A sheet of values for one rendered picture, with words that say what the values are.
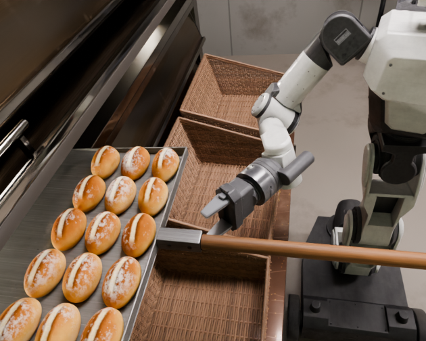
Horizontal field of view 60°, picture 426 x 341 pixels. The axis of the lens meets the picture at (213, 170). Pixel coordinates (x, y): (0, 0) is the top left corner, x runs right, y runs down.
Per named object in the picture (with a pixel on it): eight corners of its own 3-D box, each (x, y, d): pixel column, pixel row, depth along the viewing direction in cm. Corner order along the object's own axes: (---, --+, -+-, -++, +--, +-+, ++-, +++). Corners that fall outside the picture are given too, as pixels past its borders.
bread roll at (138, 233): (133, 219, 81) (126, 203, 77) (161, 222, 80) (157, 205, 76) (117, 258, 74) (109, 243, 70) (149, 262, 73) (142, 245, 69)
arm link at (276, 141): (264, 151, 84) (258, 128, 95) (275, 183, 87) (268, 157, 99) (292, 141, 82) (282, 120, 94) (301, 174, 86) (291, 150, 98)
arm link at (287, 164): (241, 160, 86) (272, 136, 91) (255, 197, 91) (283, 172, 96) (278, 168, 77) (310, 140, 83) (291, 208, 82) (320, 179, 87)
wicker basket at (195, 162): (147, 256, 146) (129, 210, 127) (185, 160, 185) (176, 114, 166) (270, 273, 135) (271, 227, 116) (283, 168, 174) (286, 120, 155)
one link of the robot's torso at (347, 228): (330, 247, 181) (346, 200, 142) (373, 252, 177) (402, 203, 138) (330, 279, 173) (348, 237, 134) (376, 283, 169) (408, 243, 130)
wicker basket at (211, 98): (185, 155, 187) (176, 109, 168) (208, 94, 226) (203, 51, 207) (282, 162, 177) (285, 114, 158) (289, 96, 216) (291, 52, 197)
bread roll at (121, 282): (118, 261, 74) (110, 245, 70) (149, 265, 72) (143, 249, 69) (97, 309, 67) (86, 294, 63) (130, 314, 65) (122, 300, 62)
